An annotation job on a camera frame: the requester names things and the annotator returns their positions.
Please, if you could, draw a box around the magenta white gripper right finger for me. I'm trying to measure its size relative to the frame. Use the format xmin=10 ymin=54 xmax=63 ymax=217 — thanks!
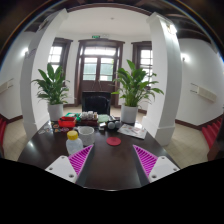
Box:
xmin=133 ymin=145 xmax=179 ymax=183

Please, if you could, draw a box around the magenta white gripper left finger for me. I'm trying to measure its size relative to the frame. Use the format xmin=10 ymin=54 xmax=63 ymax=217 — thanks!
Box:
xmin=46 ymin=145 xmax=93 ymax=183

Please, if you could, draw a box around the clear bottle yellow cap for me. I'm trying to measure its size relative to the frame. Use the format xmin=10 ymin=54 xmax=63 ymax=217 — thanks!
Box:
xmin=66 ymin=131 xmax=83 ymax=155

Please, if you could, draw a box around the white printed booklet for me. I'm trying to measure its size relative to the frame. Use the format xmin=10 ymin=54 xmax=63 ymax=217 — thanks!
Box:
xmin=118 ymin=124 xmax=146 ymax=139

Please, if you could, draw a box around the white ribbed cup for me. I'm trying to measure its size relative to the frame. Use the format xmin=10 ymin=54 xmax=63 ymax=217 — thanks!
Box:
xmin=78 ymin=126 xmax=95 ymax=146

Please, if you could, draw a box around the red plastic container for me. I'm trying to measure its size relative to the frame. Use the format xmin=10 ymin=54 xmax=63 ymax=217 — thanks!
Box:
xmin=58 ymin=117 xmax=76 ymax=128

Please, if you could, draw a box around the red round coaster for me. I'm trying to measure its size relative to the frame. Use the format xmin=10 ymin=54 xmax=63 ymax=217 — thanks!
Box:
xmin=106 ymin=137 xmax=121 ymax=146

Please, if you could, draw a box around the tray of small jars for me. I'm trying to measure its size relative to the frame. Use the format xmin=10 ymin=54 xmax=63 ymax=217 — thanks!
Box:
xmin=76 ymin=111 xmax=98 ymax=127

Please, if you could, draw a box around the left green potted plant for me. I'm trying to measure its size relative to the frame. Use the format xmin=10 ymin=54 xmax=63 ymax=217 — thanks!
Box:
xmin=32 ymin=63 xmax=69 ymax=121

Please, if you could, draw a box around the green potted plant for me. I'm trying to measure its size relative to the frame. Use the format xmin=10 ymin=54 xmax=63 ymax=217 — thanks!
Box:
xmin=32 ymin=63 xmax=69 ymax=121
xmin=113 ymin=60 xmax=163 ymax=124

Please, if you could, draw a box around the right green potted plant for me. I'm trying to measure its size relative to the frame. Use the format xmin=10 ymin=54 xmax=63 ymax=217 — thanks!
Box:
xmin=113 ymin=60 xmax=163 ymax=124

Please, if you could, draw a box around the dark wooden double door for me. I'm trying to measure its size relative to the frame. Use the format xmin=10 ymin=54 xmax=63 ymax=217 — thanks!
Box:
xmin=74 ymin=38 xmax=124 ymax=106

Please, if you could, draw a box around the right wall radiator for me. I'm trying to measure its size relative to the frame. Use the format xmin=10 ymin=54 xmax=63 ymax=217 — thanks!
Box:
xmin=191 ymin=83 xmax=217 ymax=102

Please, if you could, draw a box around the wall radiator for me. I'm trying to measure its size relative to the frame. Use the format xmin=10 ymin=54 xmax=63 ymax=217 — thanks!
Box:
xmin=0 ymin=79 xmax=13 ymax=94
xmin=191 ymin=83 xmax=217 ymax=102

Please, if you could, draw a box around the left wall radiator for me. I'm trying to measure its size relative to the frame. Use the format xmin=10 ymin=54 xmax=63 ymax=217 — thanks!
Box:
xmin=0 ymin=79 xmax=13 ymax=94

